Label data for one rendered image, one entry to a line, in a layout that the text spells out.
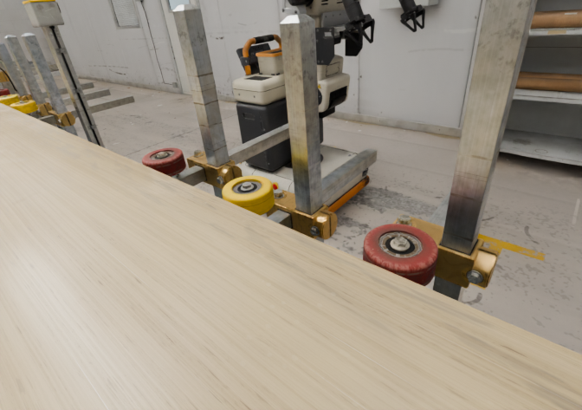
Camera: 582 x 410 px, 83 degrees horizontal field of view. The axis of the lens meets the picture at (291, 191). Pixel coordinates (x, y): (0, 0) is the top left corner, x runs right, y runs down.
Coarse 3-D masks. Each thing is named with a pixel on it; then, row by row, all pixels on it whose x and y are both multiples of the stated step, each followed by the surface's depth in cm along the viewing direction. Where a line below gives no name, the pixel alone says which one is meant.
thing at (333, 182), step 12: (360, 156) 79; (372, 156) 80; (348, 168) 74; (360, 168) 77; (324, 180) 70; (336, 180) 70; (348, 180) 74; (324, 192) 67; (276, 216) 60; (288, 216) 60
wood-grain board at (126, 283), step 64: (0, 128) 97; (0, 192) 58; (64, 192) 56; (128, 192) 54; (192, 192) 52; (0, 256) 42; (64, 256) 41; (128, 256) 40; (192, 256) 39; (256, 256) 38; (320, 256) 37; (0, 320) 33; (64, 320) 32; (128, 320) 31; (192, 320) 31; (256, 320) 30; (320, 320) 29; (384, 320) 29; (448, 320) 28; (0, 384) 27; (64, 384) 26; (128, 384) 26; (192, 384) 25; (256, 384) 25; (320, 384) 25; (384, 384) 24; (448, 384) 24; (512, 384) 23; (576, 384) 23
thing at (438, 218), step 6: (444, 198) 54; (444, 204) 53; (438, 210) 52; (444, 210) 52; (432, 216) 50; (438, 216) 50; (444, 216) 50; (432, 222) 49; (438, 222) 49; (444, 222) 49
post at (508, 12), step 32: (512, 0) 28; (480, 32) 31; (512, 32) 29; (480, 64) 32; (512, 64) 30; (480, 96) 33; (512, 96) 33; (480, 128) 34; (480, 160) 35; (480, 192) 37; (448, 224) 41; (480, 224) 41; (448, 288) 45
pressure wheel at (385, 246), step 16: (400, 224) 40; (368, 240) 38; (384, 240) 38; (400, 240) 36; (416, 240) 37; (432, 240) 37; (368, 256) 36; (384, 256) 35; (400, 256) 35; (416, 256) 35; (432, 256) 34; (400, 272) 34; (416, 272) 34; (432, 272) 35
